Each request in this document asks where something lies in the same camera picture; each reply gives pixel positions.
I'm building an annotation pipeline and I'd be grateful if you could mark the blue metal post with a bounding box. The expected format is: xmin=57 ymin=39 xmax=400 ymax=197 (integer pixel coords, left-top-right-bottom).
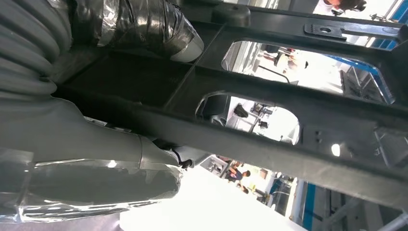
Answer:
xmin=301 ymin=182 xmax=317 ymax=231

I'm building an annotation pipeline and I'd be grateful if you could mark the blue metal rack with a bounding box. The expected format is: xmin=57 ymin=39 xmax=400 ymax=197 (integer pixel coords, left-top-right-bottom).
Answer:
xmin=325 ymin=53 xmax=396 ymax=105

